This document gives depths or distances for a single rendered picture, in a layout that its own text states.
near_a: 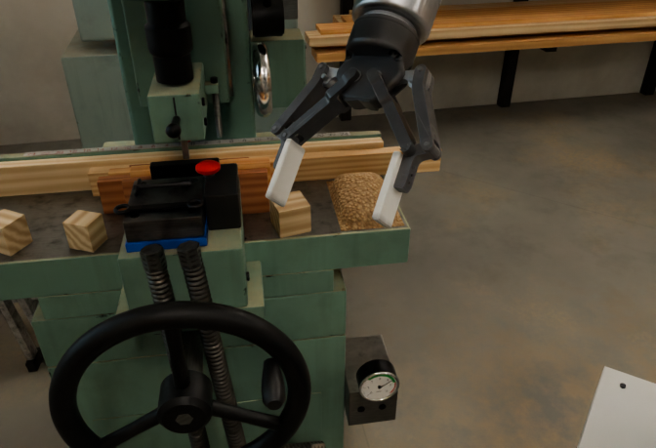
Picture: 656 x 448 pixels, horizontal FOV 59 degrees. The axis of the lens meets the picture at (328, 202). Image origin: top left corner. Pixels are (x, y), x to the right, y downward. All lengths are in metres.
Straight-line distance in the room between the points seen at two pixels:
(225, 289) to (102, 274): 0.19
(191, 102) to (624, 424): 0.73
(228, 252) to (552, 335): 1.53
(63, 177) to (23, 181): 0.06
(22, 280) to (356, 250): 0.44
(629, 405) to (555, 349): 1.07
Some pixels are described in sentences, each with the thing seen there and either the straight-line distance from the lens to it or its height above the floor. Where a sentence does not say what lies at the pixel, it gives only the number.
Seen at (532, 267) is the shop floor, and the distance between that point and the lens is 2.32.
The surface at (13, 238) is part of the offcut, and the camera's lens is 0.85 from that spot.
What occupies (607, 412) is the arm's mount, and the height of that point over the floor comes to 0.68.
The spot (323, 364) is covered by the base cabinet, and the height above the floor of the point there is 0.65.
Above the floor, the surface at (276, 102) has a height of 0.97.
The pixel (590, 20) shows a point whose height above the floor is 0.61.
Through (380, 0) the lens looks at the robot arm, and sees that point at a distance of 0.63.
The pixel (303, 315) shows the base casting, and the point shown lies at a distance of 0.87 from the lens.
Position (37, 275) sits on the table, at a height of 0.88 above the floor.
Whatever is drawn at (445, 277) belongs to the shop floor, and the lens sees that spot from 2.19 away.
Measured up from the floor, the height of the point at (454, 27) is 0.61.
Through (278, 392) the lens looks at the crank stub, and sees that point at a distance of 0.62.
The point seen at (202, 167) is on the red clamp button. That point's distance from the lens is 0.71.
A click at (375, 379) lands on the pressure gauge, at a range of 0.90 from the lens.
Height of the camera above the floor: 1.35
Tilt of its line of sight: 32 degrees down
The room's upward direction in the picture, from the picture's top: straight up
